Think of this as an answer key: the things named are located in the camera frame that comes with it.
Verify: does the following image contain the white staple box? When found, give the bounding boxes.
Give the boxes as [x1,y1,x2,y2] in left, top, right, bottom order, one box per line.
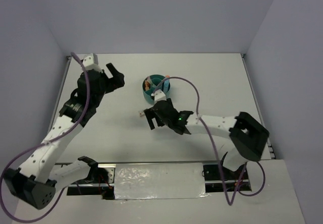
[138,110,145,117]

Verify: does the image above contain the orange capsule correction tape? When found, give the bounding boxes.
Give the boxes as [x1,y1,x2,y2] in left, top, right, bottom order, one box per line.
[145,81,149,91]

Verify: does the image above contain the blue highlighter marker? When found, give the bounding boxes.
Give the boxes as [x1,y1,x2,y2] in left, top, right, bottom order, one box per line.
[164,79,170,93]

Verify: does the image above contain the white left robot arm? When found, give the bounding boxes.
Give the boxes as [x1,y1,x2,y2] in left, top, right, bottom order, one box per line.
[4,63,125,210]

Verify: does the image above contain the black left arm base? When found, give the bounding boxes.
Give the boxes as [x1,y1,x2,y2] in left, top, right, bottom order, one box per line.
[67,163,116,200]

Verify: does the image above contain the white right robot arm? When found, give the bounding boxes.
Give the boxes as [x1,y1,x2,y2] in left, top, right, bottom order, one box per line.
[143,99,270,179]

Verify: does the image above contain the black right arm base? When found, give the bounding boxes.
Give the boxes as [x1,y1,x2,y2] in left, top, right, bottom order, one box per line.
[201,158,253,193]

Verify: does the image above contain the teal round divided organizer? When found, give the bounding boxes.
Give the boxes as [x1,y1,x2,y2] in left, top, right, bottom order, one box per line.
[142,74,171,104]

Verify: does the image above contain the silver foil tape sheet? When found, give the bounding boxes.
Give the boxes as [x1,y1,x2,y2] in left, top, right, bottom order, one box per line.
[114,163,207,200]

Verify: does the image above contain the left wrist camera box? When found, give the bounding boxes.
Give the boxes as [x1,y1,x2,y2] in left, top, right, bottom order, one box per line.
[82,53,99,71]

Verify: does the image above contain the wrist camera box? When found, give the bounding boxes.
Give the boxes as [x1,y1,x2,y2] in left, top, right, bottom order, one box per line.
[151,89,167,104]
[82,53,99,71]

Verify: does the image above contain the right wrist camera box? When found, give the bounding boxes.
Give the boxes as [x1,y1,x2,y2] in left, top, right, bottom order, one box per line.
[151,89,167,104]

